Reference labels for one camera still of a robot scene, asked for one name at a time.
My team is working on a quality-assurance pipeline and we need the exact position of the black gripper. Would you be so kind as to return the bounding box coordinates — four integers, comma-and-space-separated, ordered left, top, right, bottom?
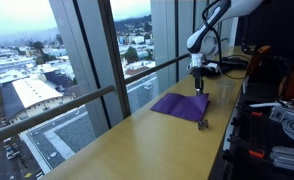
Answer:
190, 65, 208, 96

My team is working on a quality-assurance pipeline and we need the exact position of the purple cloth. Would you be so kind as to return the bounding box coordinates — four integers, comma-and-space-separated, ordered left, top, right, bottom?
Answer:
150, 92, 211, 122

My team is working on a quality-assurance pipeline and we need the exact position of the clear plastic cup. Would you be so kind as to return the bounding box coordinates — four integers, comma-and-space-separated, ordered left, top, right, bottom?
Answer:
216, 78, 237, 105

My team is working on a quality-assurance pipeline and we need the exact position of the black binder clip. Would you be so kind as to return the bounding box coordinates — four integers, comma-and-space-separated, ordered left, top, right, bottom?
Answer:
196, 118, 210, 131

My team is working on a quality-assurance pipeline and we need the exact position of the black box on table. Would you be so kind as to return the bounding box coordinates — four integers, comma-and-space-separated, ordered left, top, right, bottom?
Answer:
220, 56, 252, 73

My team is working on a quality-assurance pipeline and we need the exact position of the short metal handrail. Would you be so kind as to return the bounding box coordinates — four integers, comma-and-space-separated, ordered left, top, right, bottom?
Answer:
124, 53, 191, 85

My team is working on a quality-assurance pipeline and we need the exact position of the black equipment cart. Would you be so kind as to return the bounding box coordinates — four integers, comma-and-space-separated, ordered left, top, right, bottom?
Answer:
220, 98, 294, 180

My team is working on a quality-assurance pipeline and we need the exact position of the white small box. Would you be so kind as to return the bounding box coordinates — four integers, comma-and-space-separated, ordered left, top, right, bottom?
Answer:
269, 106, 289, 123

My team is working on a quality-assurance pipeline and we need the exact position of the grey power strip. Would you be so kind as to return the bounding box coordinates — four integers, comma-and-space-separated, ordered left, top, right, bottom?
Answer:
269, 145, 294, 174

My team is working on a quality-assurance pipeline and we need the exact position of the long metal handrail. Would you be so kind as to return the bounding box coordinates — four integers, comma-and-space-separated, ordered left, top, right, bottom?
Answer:
0, 84, 116, 148

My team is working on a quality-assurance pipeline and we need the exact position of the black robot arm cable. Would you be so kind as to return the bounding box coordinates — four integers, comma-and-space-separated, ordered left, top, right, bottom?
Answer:
201, 0, 251, 81

